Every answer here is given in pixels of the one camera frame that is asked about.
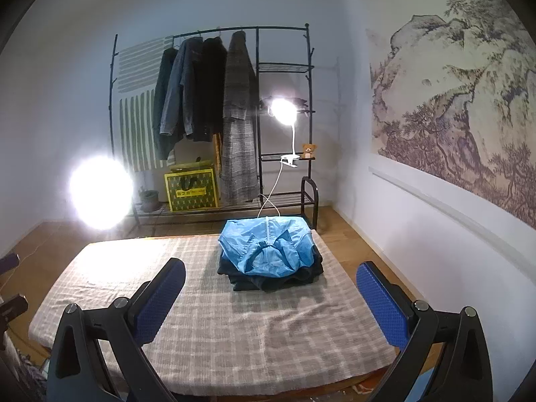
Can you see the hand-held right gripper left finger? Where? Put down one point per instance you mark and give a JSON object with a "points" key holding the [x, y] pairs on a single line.
{"points": [[161, 297]]}

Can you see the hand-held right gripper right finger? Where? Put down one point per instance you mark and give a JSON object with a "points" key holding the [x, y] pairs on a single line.
{"points": [[383, 301]]}

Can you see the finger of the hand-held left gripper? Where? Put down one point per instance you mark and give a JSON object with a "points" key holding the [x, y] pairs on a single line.
{"points": [[8, 263], [12, 307]]}

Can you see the light blue striped work coat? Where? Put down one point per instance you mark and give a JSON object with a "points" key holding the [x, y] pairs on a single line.
{"points": [[268, 243]]}

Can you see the folded dark clothes teal lining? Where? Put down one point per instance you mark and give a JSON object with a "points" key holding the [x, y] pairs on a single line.
{"points": [[272, 282]]}

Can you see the black metal clothes rack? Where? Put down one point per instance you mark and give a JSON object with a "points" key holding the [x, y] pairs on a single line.
{"points": [[256, 37]]}

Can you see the dark plant pot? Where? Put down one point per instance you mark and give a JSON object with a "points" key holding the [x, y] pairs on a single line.
{"points": [[149, 201]]}

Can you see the yellow green patterned box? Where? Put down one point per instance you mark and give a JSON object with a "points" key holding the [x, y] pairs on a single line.
{"points": [[190, 192]]}

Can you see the round studio light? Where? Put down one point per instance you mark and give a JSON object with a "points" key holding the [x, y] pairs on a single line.
{"points": [[100, 192]]}

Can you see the yellow hanging scarf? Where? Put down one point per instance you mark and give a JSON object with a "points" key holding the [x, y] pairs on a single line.
{"points": [[216, 150]]}

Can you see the small teddy bear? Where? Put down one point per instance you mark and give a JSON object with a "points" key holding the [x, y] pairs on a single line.
{"points": [[309, 150]]}

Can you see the grey plaid hanging coat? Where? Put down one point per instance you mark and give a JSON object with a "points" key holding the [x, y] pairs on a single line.
{"points": [[238, 134]]}

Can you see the dark green hanging jacket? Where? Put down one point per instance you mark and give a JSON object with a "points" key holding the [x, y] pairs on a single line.
{"points": [[161, 104]]}

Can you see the blue denim hanging jacket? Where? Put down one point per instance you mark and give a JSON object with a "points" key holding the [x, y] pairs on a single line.
{"points": [[180, 88]]}

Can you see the black hanging jacket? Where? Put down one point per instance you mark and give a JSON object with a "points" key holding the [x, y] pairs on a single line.
{"points": [[211, 92]]}

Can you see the white clip lamp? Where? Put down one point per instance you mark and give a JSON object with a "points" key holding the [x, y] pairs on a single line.
{"points": [[282, 111]]}

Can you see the dark item on rack shelf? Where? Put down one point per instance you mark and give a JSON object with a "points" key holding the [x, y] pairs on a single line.
{"points": [[299, 101]]}

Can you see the white wall rail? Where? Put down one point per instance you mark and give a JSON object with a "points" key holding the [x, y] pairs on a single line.
{"points": [[439, 205]]}

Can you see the green striped wall art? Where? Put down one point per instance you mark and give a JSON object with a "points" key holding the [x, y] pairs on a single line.
{"points": [[134, 130]]}

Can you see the landscape wall painting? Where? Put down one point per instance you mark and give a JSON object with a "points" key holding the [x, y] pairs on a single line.
{"points": [[460, 113]]}

